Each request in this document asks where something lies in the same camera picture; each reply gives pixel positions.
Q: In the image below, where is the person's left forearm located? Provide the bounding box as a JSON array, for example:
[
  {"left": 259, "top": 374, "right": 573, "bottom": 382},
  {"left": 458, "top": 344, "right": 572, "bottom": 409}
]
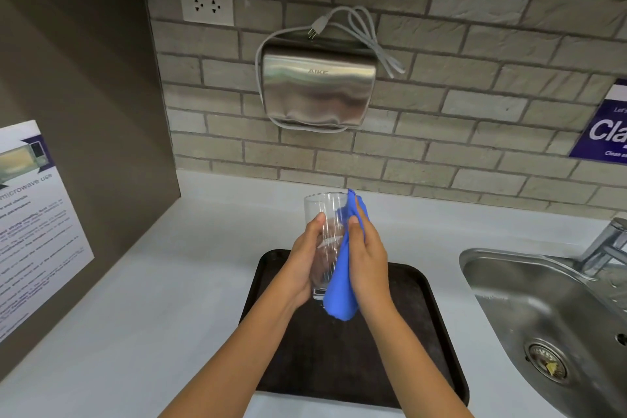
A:
[{"left": 159, "top": 293, "right": 307, "bottom": 418}]

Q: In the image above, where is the stainless steel hand dryer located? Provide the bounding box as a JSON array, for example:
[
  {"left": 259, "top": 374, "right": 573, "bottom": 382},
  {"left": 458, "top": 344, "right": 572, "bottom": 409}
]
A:
[{"left": 260, "top": 43, "right": 377, "bottom": 125}]

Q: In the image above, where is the blue cleaning cloth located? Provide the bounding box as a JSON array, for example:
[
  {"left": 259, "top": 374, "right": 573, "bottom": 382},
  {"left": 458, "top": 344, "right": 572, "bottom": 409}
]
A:
[{"left": 325, "top": 189, "right": 368, "bottom": 322}]

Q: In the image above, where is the black serving tray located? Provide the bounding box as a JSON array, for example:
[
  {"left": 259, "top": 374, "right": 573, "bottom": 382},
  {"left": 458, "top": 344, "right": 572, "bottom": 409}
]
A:
[{"left": 238, "top": 249, "right": 470, "bottom": 409}]

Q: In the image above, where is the white wall socket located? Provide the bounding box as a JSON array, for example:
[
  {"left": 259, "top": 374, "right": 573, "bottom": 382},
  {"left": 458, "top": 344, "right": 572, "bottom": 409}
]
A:
[{"left": 179, "top": 0, "right": 235, "bottom": 27}]

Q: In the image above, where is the white instruction notice sheet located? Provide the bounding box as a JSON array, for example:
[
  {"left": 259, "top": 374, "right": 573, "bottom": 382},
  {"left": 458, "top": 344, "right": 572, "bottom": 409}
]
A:
[{"left": 0, "top": 120, "right": 95, "bottom": 342}]

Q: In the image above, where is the clear drinking glass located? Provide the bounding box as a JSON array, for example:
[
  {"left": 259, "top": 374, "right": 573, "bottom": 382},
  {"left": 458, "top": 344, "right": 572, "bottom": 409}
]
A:
[{"left": 304, "top": 192, "right": 349, "bottom": 302}]

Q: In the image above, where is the person's left hand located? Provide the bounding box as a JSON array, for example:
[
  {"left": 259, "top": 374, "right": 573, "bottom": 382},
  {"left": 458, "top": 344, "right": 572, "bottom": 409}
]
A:
[{"left": 277, "top": 211, "right": 327, "bottom": 310}]

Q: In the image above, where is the person's right hand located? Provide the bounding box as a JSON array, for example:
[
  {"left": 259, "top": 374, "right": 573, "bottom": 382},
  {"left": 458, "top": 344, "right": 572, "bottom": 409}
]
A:
[{"left": 341, "top": 196, "right": 396, "bottom": 318}]

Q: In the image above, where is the stainless steel sink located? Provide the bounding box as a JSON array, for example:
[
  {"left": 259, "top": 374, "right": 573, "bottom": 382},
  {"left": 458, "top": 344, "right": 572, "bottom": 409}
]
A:
[{"left": 459, "top": 248, "right": 627, "bottom": 418}]

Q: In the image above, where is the person's right forearm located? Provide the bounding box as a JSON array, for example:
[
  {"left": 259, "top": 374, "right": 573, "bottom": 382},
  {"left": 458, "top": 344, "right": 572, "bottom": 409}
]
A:
[{"left": 360, "top": 302, "right": 473, "bottom": 418}]

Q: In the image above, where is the chrome faucet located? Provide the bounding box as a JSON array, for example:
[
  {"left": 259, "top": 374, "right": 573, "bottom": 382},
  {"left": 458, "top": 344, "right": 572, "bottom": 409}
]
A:
[{"left": 573, "top": 217, "right": 627, "bottom": 276}]

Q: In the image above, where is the sink drain strainer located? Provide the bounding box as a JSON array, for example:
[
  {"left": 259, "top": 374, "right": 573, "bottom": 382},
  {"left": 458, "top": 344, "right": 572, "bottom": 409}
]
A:
[{"left": 524, "top": 340, "right": 573, "bottom": 385}]

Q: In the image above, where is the purple wall sign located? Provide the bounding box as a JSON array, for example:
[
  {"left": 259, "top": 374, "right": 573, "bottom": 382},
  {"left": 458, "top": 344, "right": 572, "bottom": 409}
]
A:
[{"left": 569, "top": 79, "right": 627, "bottom": 165}]

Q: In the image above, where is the grey power cord with plug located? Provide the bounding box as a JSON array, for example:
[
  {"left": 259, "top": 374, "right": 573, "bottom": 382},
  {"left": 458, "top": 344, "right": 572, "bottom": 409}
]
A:
[{"left": 255, "top": 6, "right": 406, "bottom": 132}]

